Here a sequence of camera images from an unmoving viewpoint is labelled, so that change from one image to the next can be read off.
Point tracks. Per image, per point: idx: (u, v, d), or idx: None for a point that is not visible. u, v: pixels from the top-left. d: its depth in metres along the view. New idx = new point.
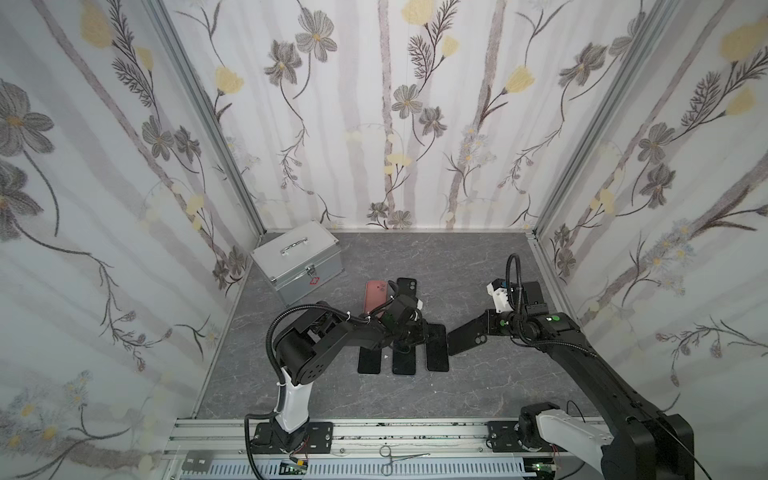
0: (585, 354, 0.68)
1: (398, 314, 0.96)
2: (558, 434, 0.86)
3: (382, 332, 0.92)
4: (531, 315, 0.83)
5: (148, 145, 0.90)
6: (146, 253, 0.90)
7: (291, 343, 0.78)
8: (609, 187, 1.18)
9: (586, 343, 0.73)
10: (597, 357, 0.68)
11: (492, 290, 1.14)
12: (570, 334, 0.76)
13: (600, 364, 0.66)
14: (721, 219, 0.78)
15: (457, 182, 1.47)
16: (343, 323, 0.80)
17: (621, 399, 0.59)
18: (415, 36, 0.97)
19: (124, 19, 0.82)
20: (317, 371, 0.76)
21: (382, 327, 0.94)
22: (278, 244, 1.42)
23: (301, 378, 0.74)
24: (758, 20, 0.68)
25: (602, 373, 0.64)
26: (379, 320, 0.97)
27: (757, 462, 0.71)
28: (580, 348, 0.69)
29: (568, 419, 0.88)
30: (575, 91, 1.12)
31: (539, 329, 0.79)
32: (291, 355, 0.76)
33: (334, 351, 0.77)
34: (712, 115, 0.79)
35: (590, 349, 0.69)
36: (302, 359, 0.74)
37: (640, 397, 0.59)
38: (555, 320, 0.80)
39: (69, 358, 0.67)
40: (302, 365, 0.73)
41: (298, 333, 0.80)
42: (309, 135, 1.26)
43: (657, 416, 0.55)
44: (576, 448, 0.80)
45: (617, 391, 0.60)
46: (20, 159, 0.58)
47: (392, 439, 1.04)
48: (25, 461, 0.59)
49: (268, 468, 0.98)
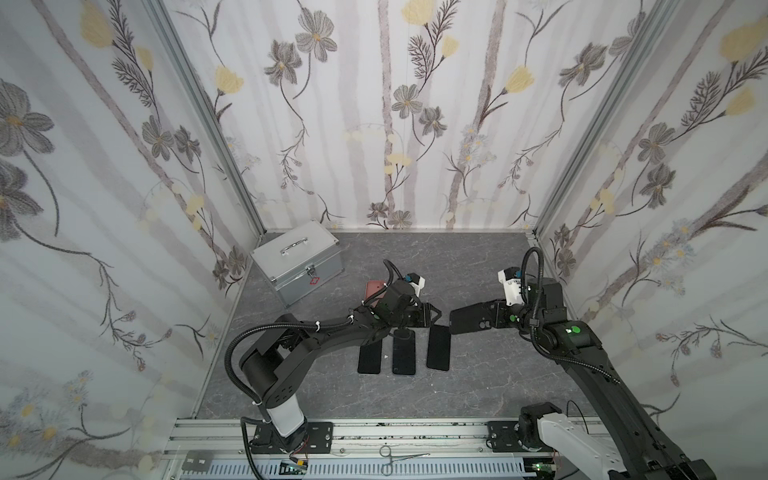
0: (608, 380, 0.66)
1: (392, 304, 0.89)
2: (561, 442, 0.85)
3: (372, 329, 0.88)
4: (549, 323, 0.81)
5: (148, 146, 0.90)
6: (146, 253, 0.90)
7: (259, 359, 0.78)
8: (609, 187, 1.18)
9: (609, 362, 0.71)
10: (620, 383, 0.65)
11: (503, 279, 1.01)
12: (590, 350, 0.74)
13: (622, 392, 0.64)
14: (720, 219, 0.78)
15: (457, 182, 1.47)
16: (307, 341, 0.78)
17: (643, 439, 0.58)
18: (415, 35, 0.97)
19: (124, 19, 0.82)
20: (287, 391, 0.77)
21: (372, 322, 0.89)
22: (278, 244, 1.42)
23: (268, 401, 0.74)
24: (758, 20, 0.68)
25: (624, 404, 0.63)
26: (370, 314, 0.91)
27: (757, 461, 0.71)
28: (602, 372, 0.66)
29: (571, 427, 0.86)
30: (575, 91, 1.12)
31: (556, 340, 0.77)
32: (257, 374, 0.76)
33: (300, 372, 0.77)
34: (713, 115, 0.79)
35: (614, 373, 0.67)
36: (268, 382, 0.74)
37: (664, 437, 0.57)
38: (575, 332, 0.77)
39: (69, 358, 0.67)
40: (269, 388, 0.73)
41: (262, 350, 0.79)
42: (309, 135, 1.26)
43: (680, 461, 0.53)
44: (581, 461, 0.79)
45: (640, 429, 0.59)
46: (19, 159, 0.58)
47: (392, 439, 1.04)
48: (25, 461, 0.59)
49: (268, 468, 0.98)
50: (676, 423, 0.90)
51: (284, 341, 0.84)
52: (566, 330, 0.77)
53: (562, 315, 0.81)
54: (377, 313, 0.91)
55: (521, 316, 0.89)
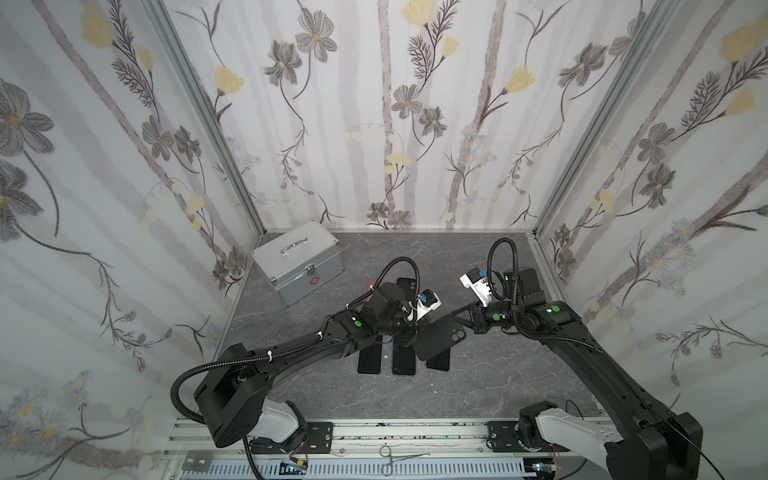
0: (590, 350, 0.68)
1: (379, 309, 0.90)
2: (558, 433, 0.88)
3: (350, 340, 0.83)
4: (530, 306, 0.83)
5: (148, 145, 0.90)
6: (146, 253, 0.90)
7: (212, 394, 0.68)
8: (609, 187, 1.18)
9: (589, 336, 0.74)
10: (602, 352, 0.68)
11: (467, 282, 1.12)
12: (571, 326, 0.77)
13: (604, 360, 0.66)
14: (720, 219, 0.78)
15: (457, 182, 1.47)
16: (254, 375, 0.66)
17: (631, 399, 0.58)
18: (415, 36, 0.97)
19: (124, 19, 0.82)
20: (242, 428, 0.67)
21: (351, 332, 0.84)
22: (277, 244, 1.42)
23: (220, 440, 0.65)
24: (758, 20, 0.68)
25: (608, 370, 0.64)
26: (350, 322, 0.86)
27: (757, 461, 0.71)
28: (585, 344, 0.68)
29: (565, 416, 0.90)
30: (575, 91, 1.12)
31: (540, 322, 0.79)
32: (210, 410, 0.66)
33: (252, 408, 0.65)
34: (713, 115, 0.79)
35: (595, 344, 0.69)
36: (219, 419, 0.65)
37: (649, 397, 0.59)
38: (555, 311, 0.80)
39: (69, 358, 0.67)
40: (221, 425, 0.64)
41: (214, 384, 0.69)
42: (309, 135, 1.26)
43: (667, 416, 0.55)
44: (578, 446, 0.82)
45: (627, 391, 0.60)
46: (19, 159, 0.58)
47: (392, 439, 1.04)
48: (25, 461, 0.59)
49: (268, 468, 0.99)
50: None
51: (239, 371, 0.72)
52: (547, 309, 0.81)
53: (542, 298, 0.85)
54: (361, 319, 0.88)
55: (506, 313, 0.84)
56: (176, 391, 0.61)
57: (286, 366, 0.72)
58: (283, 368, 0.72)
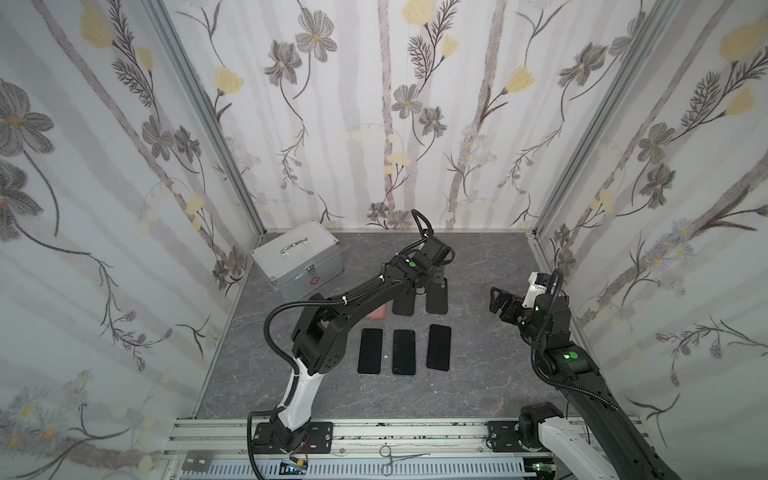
0: (606, 406, 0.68)
1: (432, 254, 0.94)
2: (561, 452, 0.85)
3: (408, 279, 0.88)
4: (549, 348, 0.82)
5: (148, 145, 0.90)
6: (146, 253, 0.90)
7: (305, 334, 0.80)
8: (609, 187, 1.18)
9: (606, 388, 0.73)
10: (618, 410, 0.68)
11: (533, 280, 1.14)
12: (589, 376, 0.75)
13: (620, 419, 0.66)
14: (721, 219, 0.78)
15: (457, 182, 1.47)
16: (336, 317, 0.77)
17: (642, 465, 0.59)
18: (415, 35, 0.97)
19: (124, 19, 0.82)
20: (334, 359, 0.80)
21: (408, 273, 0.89)
22: (277, 244, 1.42)
23: (319, 367, 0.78)
24: (758, 20, 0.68)
25: (622, 430, 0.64)
26: (404, 264, 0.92)
27: (756, 461, 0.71)
28: (601, 399, 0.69)
29: (573, 437, 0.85)
30: (575, 91, 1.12)
31: (556, 366, 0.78)
32: (307, 345, 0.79)
33: (340, 343, 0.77)
34: (712, 115, 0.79)
35: (612, 400, 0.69)
36: (317, 353, 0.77)
37: (663, 466, 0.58)
38: (572, 357, 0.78)
39: (70, 358, 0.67)
40: (319, 358, 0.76)
41: (304, 326, 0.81)
42: (309, 135, 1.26)
43: None
44: (578, 471, 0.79)
45: (640, 456, 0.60)
46: (19, 159, 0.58)
47: (392, 439, 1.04)
48: (25, 461, 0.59)
49: (268, 468, 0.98)
50: (676, 422, 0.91)
51: (321, 315, 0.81)
52: (564, 355, 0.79)
53: (563, 340, 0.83)
54: (415, 262, 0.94)
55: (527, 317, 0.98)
56: (267, 328, 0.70)
57: (360, 306, 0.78)
58: (358, 307, 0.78)
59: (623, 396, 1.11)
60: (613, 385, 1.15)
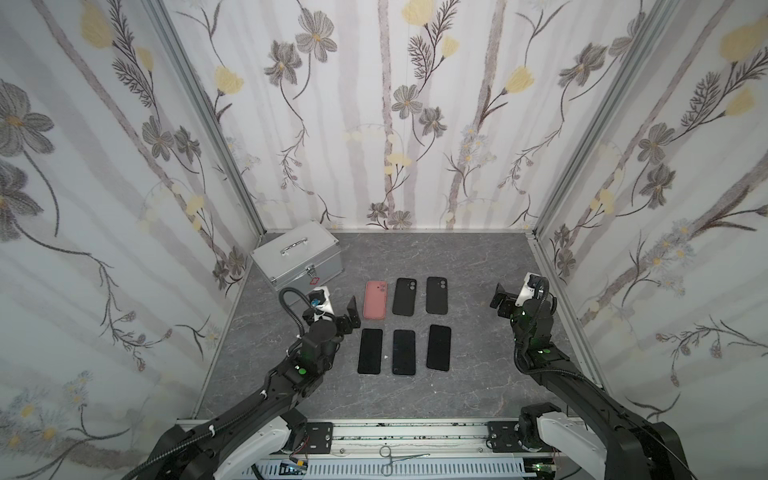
0: (576, 379, 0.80)
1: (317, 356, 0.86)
2: (559, 440, 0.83)
3: (297, 389, 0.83)
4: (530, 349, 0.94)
5: (148, 146, 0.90)
6: (146, 254, 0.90)
7: None
8: (609, 187, 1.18)
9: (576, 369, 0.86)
10: (587, 382, 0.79)
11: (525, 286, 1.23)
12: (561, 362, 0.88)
13: (590, 388, 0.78)
14: (721, 219, 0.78)
15: (457, 182, 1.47)
16: (200, 456, 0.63)
17: (610, 411, 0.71)
18: (415, 36, 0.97)
19: (124, 19, 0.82)
20: None
21: (296, 382, 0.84)
22: (277, 244, 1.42)
23: None
24: (758, 20, 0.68)
25: (593, 394, 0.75)
26: (289, 375, 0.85)
27: (758, 461, 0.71)
28: (572, 374, 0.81)
29: (570, 424, 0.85)
30: (575, 91, 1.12)
31: (532, 362, 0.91)
32: None
33: None
34: (713, 115, 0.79)
35: (581, 375, 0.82)
36: None
37: (626, 410, 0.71)
38: (546, 352, 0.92)
39: (70, 358, 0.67)
40: None
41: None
42: (309, 135, 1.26)
43: (642, 424, 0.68)
44: (575, 456, 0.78)
45: (608, 407, 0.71)
46: (19, 159, 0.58)
47: (392, 439, 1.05)
48: (25, 461, 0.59)
49: (268, 468, 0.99)
50: (675, 423, 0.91)
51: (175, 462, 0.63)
52: (539, 352, 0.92)
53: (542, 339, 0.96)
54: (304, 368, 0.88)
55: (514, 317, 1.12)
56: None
57: (231, 437, 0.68)
58: (230, 438, 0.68)
59: (623, 396, 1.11)
60: (613, 385, 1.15)
